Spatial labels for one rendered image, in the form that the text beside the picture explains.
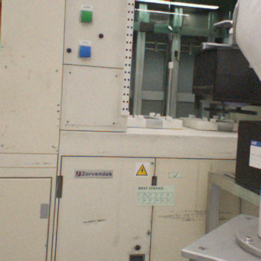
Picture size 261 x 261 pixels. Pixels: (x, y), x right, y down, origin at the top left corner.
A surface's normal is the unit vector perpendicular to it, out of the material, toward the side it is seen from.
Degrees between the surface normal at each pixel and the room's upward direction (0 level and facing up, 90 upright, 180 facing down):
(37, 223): 90
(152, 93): 90
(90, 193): 90
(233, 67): 90
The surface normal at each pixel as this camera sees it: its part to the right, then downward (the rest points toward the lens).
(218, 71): 0.25, 0.06
